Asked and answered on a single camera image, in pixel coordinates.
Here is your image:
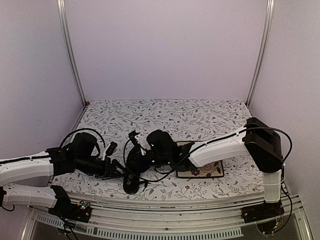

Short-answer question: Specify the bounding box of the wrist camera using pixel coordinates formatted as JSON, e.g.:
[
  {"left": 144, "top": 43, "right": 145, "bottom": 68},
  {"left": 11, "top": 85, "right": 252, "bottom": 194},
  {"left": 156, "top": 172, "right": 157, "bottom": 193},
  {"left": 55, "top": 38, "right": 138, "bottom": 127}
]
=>
[
  {"left": 128, "top": 130, "right": 147, "bottom": 156},
  {"left": 101, "top": 141, "right": 118, "bottom": 161}
]

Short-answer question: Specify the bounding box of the right camera cable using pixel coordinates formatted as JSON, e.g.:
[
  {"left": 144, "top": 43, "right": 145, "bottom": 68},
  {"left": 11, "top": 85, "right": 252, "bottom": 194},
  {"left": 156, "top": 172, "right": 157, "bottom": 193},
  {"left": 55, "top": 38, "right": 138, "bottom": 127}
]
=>
[{"left": 122, "top": 138, "right": 176, "bottom": 183}]

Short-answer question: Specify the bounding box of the left camera cable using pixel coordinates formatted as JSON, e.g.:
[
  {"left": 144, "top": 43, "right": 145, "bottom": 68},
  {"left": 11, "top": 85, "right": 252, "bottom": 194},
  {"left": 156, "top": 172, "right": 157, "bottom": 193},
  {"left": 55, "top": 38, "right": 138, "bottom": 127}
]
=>
[{"left": 59, "top": 127, "right": 106, "bottom": 151}]

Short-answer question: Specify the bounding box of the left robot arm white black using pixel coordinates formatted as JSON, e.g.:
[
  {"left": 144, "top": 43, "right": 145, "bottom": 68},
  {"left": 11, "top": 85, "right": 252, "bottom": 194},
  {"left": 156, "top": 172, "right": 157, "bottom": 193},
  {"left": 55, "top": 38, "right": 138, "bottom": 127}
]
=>
[{"left": 0, "top": 131, "right": 125, "bottom": 217}]

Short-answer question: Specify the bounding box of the front aluminium rail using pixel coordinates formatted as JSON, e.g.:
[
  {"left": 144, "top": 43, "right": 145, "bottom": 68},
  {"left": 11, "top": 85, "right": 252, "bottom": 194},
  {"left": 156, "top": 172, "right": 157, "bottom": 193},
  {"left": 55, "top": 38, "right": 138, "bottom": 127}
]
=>
[{"left": 22, "top": 193, "right": 316, "bottom": 240}]

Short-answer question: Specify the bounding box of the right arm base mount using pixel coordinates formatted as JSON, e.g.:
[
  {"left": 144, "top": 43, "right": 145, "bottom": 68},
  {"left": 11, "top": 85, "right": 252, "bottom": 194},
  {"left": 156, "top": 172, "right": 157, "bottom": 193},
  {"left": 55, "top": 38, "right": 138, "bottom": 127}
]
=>
[{"left": 241, "top": 201, "right": 285, "bottom": 223}]

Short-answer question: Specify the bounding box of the camera cable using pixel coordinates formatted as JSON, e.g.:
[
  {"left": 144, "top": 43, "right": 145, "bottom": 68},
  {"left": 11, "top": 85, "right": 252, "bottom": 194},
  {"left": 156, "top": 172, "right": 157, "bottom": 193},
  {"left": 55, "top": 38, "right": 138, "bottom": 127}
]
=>
[
  {"left": 59, "top": 127, "right": 106, "bottom": 151},
  {"left": 122, "top": 138, "right": 176, "bottom": 183}
]

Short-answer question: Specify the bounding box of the aluminium frame post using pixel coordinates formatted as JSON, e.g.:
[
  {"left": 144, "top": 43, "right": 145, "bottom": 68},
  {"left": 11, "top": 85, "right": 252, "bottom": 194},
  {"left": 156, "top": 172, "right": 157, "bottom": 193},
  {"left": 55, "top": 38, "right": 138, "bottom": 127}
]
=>
[
  {"left": 245, "top": 0, "right": 275, "bottom": 108},
  {"left": 56, "top": 0, "right": 87, "bottom": 107}
]

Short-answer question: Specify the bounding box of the floral patterned table mat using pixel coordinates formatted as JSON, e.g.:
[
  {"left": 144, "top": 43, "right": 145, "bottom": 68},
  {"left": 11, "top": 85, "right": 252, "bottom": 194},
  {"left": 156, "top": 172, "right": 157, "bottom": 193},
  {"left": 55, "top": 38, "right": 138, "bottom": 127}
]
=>
[{"left": 53, "top": 98, "right": 283, "bottom": 201}]

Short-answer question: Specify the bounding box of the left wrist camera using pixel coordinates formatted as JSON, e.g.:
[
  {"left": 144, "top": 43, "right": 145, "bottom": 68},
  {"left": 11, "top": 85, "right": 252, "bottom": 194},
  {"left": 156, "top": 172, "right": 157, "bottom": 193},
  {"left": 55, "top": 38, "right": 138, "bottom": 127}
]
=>
[{"left": 101, "top": 141, "right": 118, "bottom": 161}]

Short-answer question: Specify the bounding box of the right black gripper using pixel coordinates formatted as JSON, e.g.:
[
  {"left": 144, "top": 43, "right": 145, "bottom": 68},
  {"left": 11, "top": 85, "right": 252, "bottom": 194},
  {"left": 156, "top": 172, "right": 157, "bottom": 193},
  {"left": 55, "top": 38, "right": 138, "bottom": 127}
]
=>
[{"left": 126, "top": 150, "right": 171, "bottom": 173}]

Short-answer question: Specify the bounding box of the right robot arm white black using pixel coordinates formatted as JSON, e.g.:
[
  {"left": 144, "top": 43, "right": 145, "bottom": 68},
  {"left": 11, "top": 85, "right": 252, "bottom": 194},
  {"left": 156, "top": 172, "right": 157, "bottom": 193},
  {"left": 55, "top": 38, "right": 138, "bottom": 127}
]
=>
[{"left": 123, "top": 117, "right": 290, "bottom": 218}]

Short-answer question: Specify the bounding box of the floral square plate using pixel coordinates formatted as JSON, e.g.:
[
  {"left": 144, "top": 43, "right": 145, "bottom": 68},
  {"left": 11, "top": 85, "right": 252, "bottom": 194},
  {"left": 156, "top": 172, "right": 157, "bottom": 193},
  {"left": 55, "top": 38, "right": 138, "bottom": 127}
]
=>
[{"left": 174, "top": 141, "right": 225, "bottom": 179}]

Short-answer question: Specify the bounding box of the right aluminium frame post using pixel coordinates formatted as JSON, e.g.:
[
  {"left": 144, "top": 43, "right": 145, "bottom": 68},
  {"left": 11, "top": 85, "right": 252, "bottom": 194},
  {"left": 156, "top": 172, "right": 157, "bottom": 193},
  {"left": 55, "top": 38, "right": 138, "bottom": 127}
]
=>
[{"left": 245, "top": 0, "right": 275, "bottom": 108}]

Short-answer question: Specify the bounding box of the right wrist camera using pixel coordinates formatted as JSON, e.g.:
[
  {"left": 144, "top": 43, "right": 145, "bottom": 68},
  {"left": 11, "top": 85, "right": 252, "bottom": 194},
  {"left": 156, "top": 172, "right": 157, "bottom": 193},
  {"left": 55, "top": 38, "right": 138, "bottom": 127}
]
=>
[{"left": 128, "top": 130, "right": 147, "bottom": 156}]

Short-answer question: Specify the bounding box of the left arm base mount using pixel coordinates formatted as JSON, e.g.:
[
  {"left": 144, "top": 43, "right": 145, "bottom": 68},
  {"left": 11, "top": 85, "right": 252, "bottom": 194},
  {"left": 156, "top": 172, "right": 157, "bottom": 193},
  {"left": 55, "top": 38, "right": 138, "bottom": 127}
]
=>
[{"left": 48, "top": 200, "right": 93, "bottom": 223}]

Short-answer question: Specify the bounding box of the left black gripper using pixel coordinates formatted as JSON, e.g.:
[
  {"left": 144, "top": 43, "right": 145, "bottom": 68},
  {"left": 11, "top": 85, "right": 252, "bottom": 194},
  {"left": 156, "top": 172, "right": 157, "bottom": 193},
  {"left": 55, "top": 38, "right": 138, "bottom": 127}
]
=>
[{"left": 75, "top": 154, "right": 129, "bottom": 181}]

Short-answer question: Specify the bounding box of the left aluminium frame post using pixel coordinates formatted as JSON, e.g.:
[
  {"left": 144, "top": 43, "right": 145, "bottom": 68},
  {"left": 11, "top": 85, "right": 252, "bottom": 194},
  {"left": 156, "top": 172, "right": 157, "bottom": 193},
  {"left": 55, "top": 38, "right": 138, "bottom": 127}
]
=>
[{"left": 56, "top": 0, "right": 87, "bottom": 107}]

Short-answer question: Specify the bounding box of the black canvas shoe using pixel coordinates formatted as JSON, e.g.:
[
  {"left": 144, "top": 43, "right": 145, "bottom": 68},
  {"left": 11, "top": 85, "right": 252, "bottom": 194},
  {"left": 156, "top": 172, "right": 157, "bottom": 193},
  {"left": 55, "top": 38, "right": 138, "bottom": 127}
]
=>
[{"left": 123, "top": 146, "right": 145, "bottom": 195}]

